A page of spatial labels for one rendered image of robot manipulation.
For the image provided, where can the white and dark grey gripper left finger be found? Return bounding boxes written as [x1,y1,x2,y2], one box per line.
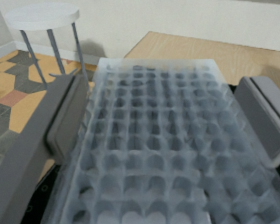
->
[0,74,88,224]

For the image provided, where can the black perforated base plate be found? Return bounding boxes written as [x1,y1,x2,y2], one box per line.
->
[20,163,61,224]

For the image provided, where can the clear well plate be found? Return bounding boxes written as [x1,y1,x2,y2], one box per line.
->
[40,58,280,224]

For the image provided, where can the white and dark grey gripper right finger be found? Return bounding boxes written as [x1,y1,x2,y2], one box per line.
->
[233,76,280,167]

